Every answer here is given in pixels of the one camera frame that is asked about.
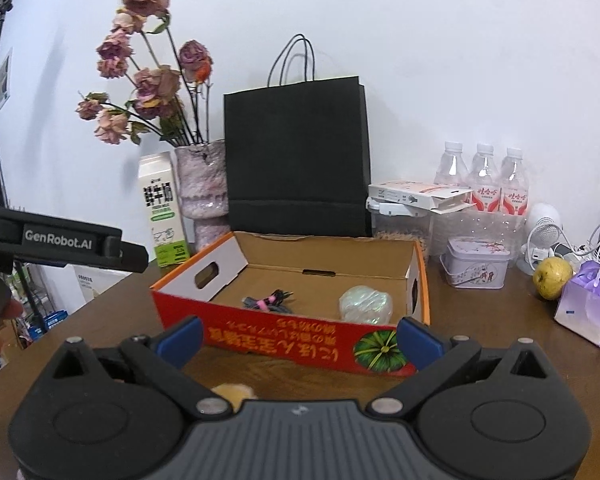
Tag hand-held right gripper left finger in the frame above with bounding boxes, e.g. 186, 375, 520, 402
50, 316, 233, 420

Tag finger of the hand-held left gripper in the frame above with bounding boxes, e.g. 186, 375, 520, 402
102, 237, 150, 274

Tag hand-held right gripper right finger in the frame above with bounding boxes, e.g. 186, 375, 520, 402
369, 316, 549, 420

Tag white yellow plush toy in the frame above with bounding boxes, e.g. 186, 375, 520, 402
211, 383, 259, 412

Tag red cardboard box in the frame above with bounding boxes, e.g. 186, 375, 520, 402
150, 231, 431, 378

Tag white storage box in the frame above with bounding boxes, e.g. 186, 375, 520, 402
72, 264, 132, 307

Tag white green milk carton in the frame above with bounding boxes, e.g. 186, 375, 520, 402
138, 151, 191, 268

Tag iridescent wrapped ball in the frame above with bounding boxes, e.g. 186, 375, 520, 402
338, 286, 394, 325

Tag pale printed tin box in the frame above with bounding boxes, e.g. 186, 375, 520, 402
439, 236, 512, 290

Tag pink speckled vase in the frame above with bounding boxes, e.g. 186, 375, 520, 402
174, 139, 231, 253

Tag clear plastic food container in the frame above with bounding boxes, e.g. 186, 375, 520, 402
366, 197, 434, 262

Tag yellow green pear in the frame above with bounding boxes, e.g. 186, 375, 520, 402
532, 257, 575, 301

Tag flat white cardboard box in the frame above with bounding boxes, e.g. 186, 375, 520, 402
368, 179, 474, 213

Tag small white desk fan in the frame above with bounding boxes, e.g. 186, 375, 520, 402
517, 203, 564, 276

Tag purple tissue pack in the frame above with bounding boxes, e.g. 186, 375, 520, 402
553, 260, 600, 348

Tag dried pink rose bouquet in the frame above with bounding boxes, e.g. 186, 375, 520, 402
76, 0, 215, 147

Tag black paper bag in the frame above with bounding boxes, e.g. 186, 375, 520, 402
223, 34, 372, 238

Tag black cable bundle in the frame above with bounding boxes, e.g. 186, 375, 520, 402
241, 288, 294, 312

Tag wall paper sheet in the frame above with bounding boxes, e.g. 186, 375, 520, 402
0, 49, 14, 112

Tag white cables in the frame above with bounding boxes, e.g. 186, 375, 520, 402
527, 220, 600, 273

